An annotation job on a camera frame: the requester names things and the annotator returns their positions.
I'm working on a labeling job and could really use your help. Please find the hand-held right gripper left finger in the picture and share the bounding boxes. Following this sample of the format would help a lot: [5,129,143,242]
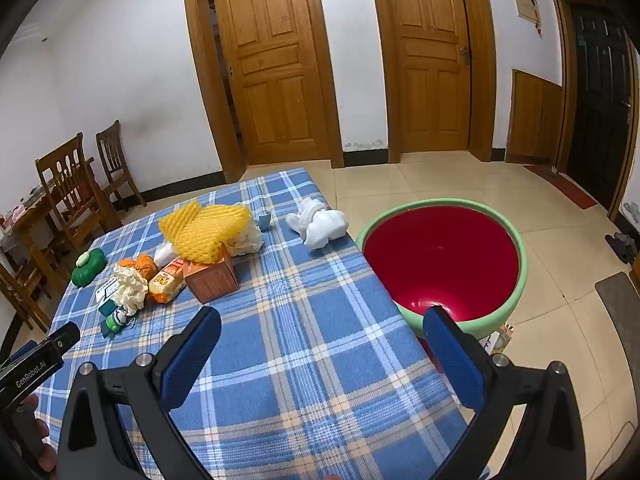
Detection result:
[57,305,223,480]

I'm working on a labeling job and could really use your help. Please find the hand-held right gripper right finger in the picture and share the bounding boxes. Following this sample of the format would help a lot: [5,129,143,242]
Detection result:
[422,305,586,480]

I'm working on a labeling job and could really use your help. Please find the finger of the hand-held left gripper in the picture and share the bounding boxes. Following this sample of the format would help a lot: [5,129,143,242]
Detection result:
[47,322,81,356]

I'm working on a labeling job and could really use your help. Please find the green keychain toy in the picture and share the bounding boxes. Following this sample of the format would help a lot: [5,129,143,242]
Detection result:
[100,307,136,337]

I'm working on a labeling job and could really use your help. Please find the orange cardboard box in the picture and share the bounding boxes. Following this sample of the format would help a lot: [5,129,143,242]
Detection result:
[182,250,240,305]

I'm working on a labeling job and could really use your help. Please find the orange snack packet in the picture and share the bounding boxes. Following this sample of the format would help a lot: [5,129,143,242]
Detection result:
[148,257,187,304]

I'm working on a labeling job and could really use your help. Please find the white foam fruit net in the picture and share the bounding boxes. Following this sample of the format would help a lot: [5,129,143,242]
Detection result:
[112,264,147,315]

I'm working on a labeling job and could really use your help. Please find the red basin with green rim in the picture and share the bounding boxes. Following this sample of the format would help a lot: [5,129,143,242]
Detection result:
[356,199,529,340]

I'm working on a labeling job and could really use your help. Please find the white plastic bag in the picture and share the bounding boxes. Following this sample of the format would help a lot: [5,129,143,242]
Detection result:
[225,220,265,257]

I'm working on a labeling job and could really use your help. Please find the white tissue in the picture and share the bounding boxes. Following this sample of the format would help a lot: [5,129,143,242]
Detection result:
[286,197,349,251]

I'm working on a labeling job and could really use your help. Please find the person's left hand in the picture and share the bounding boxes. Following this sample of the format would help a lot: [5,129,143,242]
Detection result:
[22,394,58,475]

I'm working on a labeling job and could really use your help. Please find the printed cardboard box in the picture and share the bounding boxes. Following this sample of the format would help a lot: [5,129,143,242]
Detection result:
[477,322,516,361]

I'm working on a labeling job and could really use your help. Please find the wooden chair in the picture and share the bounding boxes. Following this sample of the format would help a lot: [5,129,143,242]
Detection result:
[95,120,148,211]
[34,132,123,256]
[0,260,53,341]

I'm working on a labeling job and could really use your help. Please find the green bun-shaped toy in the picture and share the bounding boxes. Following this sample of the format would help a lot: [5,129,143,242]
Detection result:
[71,249,107,287]

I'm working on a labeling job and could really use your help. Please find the blue plaid tablecloth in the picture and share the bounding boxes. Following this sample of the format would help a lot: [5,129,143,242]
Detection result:
[35,167,481,480]

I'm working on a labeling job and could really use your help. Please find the wooden dining table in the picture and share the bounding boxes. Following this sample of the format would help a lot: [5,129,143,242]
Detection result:
[0,157,96,306]

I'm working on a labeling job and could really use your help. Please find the grey floor mat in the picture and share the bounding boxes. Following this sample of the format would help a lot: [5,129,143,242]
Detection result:
[594,271,640,386]

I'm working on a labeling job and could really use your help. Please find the dark shoes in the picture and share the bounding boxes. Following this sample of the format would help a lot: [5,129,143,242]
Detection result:
[605,231,638,264]

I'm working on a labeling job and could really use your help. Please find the red door mat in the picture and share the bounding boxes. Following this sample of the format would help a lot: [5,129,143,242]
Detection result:
[522,162,598,211]

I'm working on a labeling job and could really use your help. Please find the black door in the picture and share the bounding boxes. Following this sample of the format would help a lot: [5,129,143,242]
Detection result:
[550,0,640,221]

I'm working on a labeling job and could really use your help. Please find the wooden door with arched panel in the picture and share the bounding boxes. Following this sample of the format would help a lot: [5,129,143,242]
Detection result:
[181,0,345,183]

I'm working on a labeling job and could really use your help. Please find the low wooden wall panel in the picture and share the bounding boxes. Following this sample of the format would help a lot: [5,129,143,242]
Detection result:
[506,69,565,165]

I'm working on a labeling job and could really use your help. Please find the wooden door with metal handle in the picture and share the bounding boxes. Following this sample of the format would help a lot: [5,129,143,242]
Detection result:
[367,0,498,163]

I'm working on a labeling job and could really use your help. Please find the beige wall electrical box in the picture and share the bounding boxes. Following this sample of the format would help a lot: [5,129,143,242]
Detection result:
[510,0,543,36]

